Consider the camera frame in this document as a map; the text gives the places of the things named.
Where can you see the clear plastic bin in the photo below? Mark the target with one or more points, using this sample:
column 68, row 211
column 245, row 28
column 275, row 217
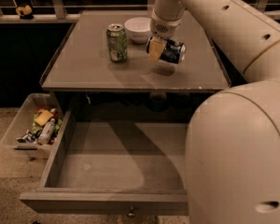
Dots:
column 23, row 122

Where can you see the metal window railing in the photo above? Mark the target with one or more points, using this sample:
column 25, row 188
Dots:
column 68, row 6

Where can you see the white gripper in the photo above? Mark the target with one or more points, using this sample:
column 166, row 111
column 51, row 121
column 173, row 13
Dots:
column 162, row 29

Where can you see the white bottle in bin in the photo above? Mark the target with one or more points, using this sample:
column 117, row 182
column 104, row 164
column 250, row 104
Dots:
column 47, row 132

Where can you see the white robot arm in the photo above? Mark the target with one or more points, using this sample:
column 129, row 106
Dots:
column 232, row 156

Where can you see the blue pepsi can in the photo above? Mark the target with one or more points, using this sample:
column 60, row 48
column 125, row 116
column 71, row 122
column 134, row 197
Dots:
column 174, row 51

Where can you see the open grey top drawer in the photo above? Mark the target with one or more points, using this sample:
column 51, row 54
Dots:
column 104, row 167

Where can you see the green soda can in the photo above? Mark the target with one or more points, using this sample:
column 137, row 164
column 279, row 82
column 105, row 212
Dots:
column 116, row 42

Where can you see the yellow object on ledge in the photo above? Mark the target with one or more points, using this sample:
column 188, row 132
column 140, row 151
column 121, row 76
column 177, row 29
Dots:
column 25, row 12

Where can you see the grey cabinet counter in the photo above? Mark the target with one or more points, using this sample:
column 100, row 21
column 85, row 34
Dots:
column 87, row 85

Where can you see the yellow sponge in bin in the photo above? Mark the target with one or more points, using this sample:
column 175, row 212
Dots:
column 43, row 118

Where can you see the metal drawer knob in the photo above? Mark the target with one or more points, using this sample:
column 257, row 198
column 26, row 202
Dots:
column 131, row 213

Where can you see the white bowl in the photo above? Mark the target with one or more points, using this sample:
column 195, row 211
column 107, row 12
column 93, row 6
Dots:
column 138, row 29

